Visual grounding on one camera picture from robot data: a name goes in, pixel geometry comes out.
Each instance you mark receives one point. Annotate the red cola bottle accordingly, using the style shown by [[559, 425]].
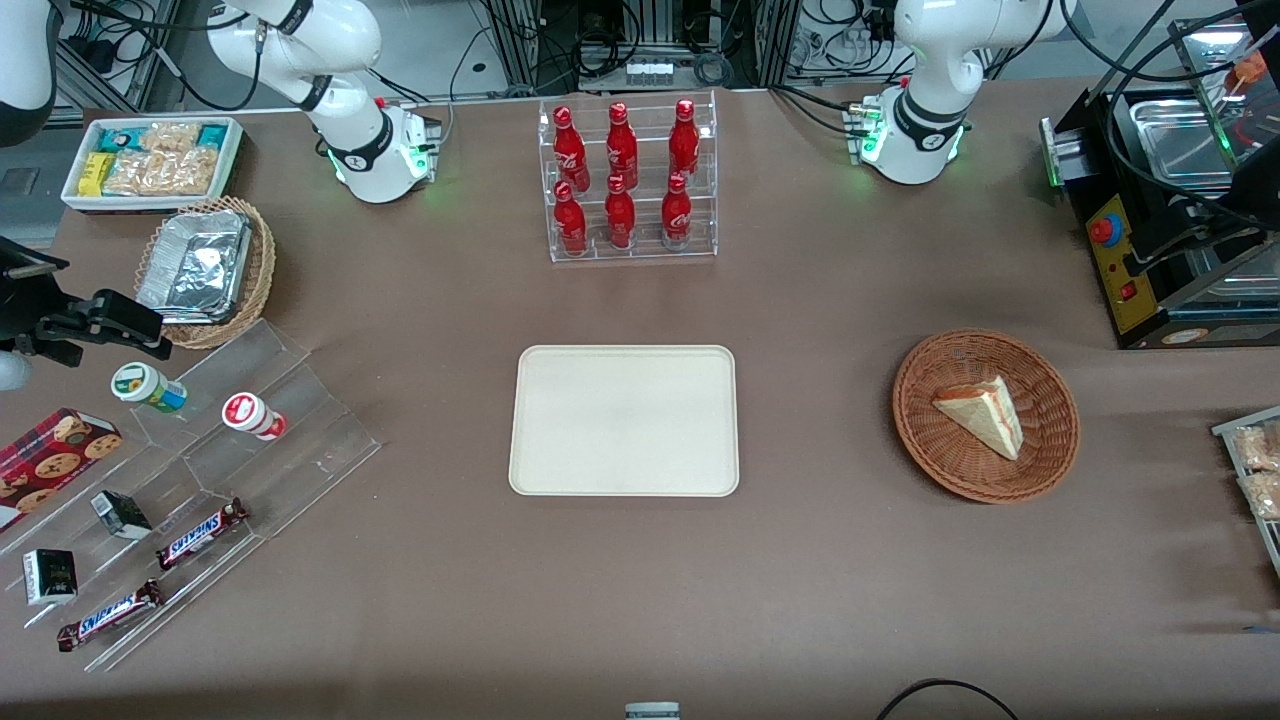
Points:
[[569, 150], [621, 148], [677, 212], [684, 142], [569, 222], [620, 216]]

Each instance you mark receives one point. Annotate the white rectangular snack bin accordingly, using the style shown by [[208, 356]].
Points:
[[80, 198]]

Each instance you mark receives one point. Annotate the black sealing machine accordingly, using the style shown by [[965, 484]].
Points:
[[1160, 270]]

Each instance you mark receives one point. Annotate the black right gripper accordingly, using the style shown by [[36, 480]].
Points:
[[22, 312]]

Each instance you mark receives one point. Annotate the brown Snickers bar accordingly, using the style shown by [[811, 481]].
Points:
[[200, 533], [108, 615]]

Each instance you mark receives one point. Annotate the yellow snack packet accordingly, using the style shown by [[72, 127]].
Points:
[[95, 173]]

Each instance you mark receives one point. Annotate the clear snack bag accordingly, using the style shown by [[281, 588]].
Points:
[[1257, 446], [1264, 494]]

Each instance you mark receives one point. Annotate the triangular sandwich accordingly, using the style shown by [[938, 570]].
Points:
[[985, 415]]

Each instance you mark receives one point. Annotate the red round machine button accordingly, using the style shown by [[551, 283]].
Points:
[[1105, 230]]

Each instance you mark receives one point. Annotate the green lid yogurt cup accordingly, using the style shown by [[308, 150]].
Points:
[[145, 387]]

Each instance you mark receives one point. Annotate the grey snack tray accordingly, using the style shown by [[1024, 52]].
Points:
[[1262, 540]]

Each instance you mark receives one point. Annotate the red lid yogurt cup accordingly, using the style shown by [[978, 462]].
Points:
[[252, 415]]

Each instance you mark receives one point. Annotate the white power strip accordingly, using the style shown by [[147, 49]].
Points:
[[650, 71]]

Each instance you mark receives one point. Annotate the teal snack packet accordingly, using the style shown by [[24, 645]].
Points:
[[120, 139], [212, 135]]

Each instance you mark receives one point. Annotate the clear acrylic stepped stand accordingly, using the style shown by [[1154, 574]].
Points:
[[300, 440]]

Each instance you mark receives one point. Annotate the round brown wicker basket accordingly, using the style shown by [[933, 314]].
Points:
[[950, 465]]

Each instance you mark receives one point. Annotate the small grey block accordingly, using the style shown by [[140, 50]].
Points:
[[652, 711]]

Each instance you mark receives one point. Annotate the aluminium foil container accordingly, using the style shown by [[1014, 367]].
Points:
[[195, 265]]

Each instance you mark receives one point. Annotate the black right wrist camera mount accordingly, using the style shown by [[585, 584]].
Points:
[[25, 262]]

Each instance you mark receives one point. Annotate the beige rectangular serving tray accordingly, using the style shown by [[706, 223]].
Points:
[[623, 420]]

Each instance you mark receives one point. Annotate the red plaid cookie box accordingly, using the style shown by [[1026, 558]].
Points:
[[50, 465]]

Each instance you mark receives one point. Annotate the clear cracker bag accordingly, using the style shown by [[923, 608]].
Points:
[[172, 135], [160, 173]]

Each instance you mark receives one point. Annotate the clear acrylic bottle rack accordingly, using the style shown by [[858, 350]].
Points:
[[645, 250]]

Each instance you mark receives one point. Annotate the light tan wicker basket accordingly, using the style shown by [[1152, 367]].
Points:
[[255, 280]]

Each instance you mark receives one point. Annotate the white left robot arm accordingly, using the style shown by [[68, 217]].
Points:
[[925, 110]]

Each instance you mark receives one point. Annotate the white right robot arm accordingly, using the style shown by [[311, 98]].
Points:
[[365, 150]]

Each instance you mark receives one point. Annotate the small black box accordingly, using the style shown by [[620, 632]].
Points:
[[122, 514], [50, 577]]

